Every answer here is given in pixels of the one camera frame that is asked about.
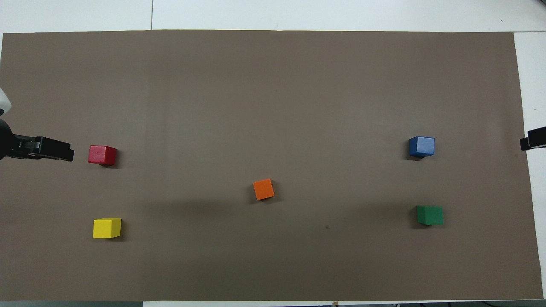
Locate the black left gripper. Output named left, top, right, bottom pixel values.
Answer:
left=0, top=119, right=74, bottom=162

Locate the red wooden block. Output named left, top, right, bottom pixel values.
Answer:
left=88, top=145, right=117, bottom=166

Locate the yellow wooden block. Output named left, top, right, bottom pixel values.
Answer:
left=93, top=218, right=122, bottom=239

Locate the blue wooden block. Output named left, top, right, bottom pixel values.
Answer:
left=409, top=136, right=436, bottom=158

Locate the green wooden block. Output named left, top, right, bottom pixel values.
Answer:
left=416, top=206, right=444, bottom=226

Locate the orange wooden block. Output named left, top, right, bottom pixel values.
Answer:
left=253, top=179, right=275, bottom=201

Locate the brown paper table mat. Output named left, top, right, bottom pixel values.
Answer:
left=0, top=30, right=543, bottom=301

